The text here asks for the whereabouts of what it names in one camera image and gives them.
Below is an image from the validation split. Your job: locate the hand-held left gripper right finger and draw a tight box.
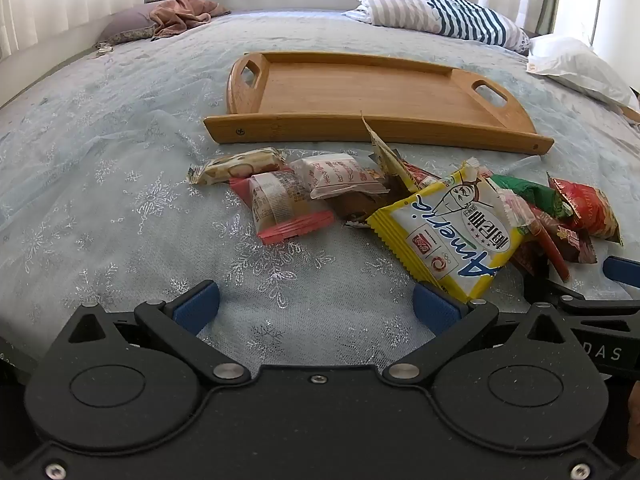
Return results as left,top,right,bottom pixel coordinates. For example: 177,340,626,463
382,282,571,386

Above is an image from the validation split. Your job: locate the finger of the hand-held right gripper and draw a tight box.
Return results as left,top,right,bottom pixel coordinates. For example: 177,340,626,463
524,279,640,326
602,256,640,291

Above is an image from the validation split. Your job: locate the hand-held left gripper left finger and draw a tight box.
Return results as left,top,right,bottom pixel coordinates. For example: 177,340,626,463
67,281,251,386

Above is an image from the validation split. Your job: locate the dark red snack packet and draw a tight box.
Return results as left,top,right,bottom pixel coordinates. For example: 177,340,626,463
510,225,598,276

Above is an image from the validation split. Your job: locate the red sausage stick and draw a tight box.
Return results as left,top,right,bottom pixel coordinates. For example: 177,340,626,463
527,220,571,282

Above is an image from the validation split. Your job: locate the red chip packet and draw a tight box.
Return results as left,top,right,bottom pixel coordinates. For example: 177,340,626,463
546,172,623,247

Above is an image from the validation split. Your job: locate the yellow snack packet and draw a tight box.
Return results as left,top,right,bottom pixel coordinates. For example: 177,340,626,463
366,157,526,305

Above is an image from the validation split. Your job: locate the green snack packet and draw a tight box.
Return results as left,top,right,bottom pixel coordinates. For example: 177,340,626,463
492,174,573,221

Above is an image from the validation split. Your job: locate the pink-ended clear cake packet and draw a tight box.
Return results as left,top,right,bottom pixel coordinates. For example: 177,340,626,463
229,170,336,246

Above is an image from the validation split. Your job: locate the plain red snack packet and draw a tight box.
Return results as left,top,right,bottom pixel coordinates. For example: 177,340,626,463
400,160,443,193

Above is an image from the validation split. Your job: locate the tan snack bar packet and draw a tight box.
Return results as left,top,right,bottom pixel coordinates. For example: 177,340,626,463
187,147,288,186

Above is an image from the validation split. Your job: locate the beige brown snack sachet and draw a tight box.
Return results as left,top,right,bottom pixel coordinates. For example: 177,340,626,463
342,114,421,228

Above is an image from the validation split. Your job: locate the red print clear pastry packet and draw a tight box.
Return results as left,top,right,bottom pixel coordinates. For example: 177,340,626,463
289,152,391,201

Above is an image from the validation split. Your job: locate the wooden tray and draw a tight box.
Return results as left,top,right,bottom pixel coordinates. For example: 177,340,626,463
202,51,556,156

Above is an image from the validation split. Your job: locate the pink white candy wrapper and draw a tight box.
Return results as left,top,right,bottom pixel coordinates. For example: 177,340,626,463
495,187,536,233

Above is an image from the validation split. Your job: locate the thin grey pole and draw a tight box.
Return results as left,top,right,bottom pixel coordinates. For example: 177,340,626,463
587,0,608,51

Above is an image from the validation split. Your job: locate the pink crumpled cloth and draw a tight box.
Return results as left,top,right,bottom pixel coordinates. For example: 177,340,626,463
149,0,232,42

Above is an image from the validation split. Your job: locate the purple pillow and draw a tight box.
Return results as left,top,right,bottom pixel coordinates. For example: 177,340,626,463
95,2,158,46

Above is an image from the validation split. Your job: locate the striped pillow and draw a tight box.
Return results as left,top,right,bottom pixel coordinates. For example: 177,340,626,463
342,0,531,53

